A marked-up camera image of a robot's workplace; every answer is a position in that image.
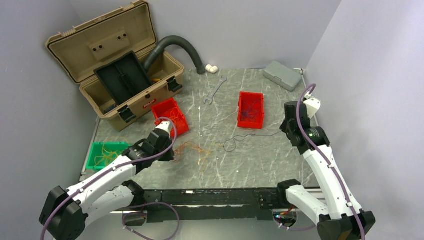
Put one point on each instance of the red bin near toolbox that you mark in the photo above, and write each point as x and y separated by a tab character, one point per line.
170	109

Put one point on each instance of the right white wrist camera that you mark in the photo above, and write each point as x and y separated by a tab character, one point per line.
312	104

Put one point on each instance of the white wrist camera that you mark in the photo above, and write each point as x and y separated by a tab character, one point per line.
312	104
165	126

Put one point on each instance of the tan open toolbox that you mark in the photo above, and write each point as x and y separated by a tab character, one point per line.
126	31

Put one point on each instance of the steel open-end wrench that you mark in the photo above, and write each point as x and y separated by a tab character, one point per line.
210	98

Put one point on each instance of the black toolbox tray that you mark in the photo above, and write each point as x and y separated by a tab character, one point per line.
124	78

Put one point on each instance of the red bin right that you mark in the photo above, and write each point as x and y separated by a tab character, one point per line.
251	110

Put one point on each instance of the black aluminium base frame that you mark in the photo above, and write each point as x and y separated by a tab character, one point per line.
202	204

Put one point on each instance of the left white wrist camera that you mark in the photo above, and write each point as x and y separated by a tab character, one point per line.
165	126

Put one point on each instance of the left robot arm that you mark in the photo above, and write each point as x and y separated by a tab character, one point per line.
67	212

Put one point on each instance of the grey plastic case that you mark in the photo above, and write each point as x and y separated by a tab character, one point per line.
283	76

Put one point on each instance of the green plastic bin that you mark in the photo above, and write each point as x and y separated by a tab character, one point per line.
103	154

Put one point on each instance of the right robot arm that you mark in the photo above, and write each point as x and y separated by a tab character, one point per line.
342	216

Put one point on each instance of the white pipe fitting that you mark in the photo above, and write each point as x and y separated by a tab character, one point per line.
211	69

